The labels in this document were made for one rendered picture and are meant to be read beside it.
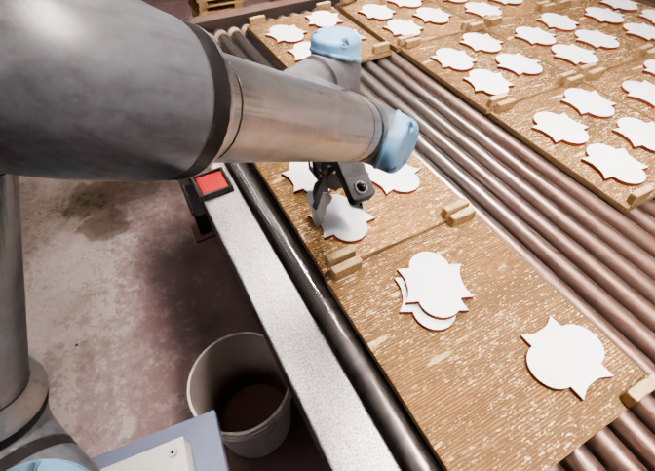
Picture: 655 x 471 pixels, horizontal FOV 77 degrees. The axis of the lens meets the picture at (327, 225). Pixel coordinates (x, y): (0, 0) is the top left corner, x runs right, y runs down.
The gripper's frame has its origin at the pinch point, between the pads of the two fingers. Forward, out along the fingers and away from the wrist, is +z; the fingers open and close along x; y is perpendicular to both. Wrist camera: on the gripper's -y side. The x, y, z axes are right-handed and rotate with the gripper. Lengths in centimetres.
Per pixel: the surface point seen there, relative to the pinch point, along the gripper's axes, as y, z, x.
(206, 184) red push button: 24.0, 0.4, 21.5
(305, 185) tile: 11.7, -0.7, 2.6
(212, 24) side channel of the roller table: 105, -5, -5
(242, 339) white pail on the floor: 20, 60, 25
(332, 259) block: -9.9, -1.0, 7.2
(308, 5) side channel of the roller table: 106, -5, -43
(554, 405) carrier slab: -46.0, 3.4, -10.0
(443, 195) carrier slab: -3.8, 1.0, -23.1
